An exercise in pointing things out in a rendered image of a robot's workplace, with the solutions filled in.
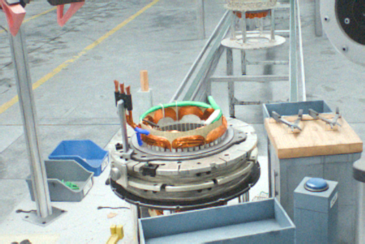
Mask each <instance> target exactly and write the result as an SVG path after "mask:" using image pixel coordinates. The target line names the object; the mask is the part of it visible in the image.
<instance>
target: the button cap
mask: <svg viewBox="0 0 365 244"><path fill-rule="evenodd" d="M306 186H307V187H309V188H311V189H323V188H325V187H326V186H327V182H326V181H325V180H324V179H323V178H320V177H313V178H310V179H309V180H307V181H306Z"/></svg>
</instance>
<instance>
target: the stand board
mask: <svg viewBox="0 0 365 244"><path fill-rule="evenodd" d="M336 122H337V123H339V124H340V125H341V126H338V130H335V131H325V122H323V121H321V120H312V121H301V122H300V123H299V124H298V125H300V129H301V130H302V131H300V133H298V134H286V126H288V125H285V124H283V123H269V117H266V118H265V129H266V131H267V133H268V134H269V137H270V140H271V142H272V145H273V148H274V151H275V153H276V156H278V159H280V158H289V157H306V156H316V155H333V154H343V153H360V152H363V142H362V140H361V139H360V138H359V136H357V135H356V133H355V132H354V131H353V129H352V128H351V127H350V125H349V124H347V122H346V121H345V120H344V118H343V117H341V118H338V119H337V121H336Z"/></svg>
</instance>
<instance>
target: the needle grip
mask: <svg viewBox="0 0 365 244"><path fill-rule="evenodd" d="M140 76H141V90H142V92H148V91H150V90H149V83H148V74H147V70H141V71H140Z"/></svg>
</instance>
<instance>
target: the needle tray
mask: <svg viewBox="0 0 365 244"><path fill-rule="evenodd" d="M138 222H139V235H140V241H141V244H296V227H295V225H294V224H293V222H292V221H291V219H290V218H289V216H287V214H286V212H285V211H284V209H283V207H282V206H281V205H280V203H279V201H277V199H276V198H275V197H274V198H266V200H257V201H253V202H244V203H239V204H231V205H226V206H217V207H208V208H204V209H200V210H195V211H187V212H182V213H174V214H169V215H161V216H155V217H147V218H142V219H138Z"/></svg>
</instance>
